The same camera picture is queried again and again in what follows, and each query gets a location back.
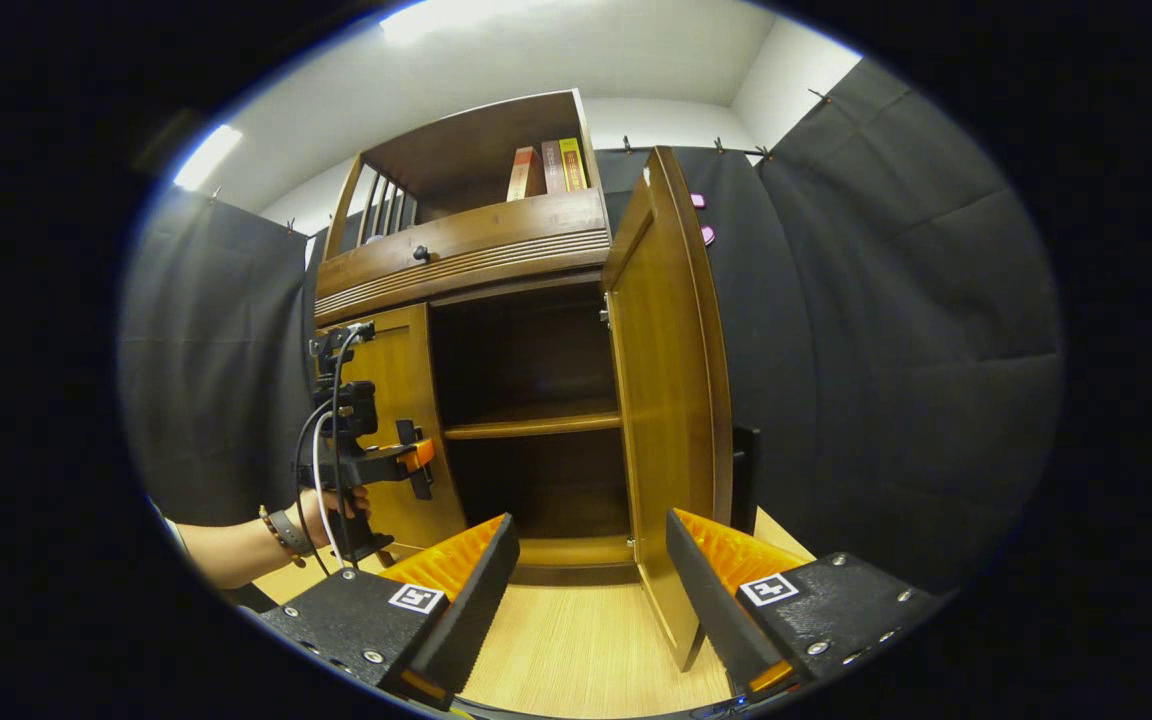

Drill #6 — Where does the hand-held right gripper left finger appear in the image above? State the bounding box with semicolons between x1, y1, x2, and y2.
256;513;522;713

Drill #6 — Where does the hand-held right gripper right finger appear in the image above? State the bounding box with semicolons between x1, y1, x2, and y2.
664;507;947;701

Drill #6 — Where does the wooden shoe cabinet door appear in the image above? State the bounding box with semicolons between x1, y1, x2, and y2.
336;303;467;551
601;147;762;673

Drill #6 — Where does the wooden double-door shoe cabinet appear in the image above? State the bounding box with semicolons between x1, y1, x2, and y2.
314;88;637;586

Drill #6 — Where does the wooden cabinet drawer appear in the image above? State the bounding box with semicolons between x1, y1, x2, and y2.
314;188;612;326

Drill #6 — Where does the wooden inner shelf board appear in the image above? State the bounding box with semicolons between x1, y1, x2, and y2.
443;400;623;441

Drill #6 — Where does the orange book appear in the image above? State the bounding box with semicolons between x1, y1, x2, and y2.
506;147;544;201

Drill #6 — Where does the black cable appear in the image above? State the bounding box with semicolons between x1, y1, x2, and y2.
293;322;377;576

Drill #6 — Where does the white cable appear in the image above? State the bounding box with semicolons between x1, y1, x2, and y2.
312;415;349;571

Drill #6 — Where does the black wrist strap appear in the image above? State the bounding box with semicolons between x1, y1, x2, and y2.
271;510;317;557

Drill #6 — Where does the beaded bracelet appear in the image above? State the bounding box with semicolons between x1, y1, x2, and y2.
258;505;307;569

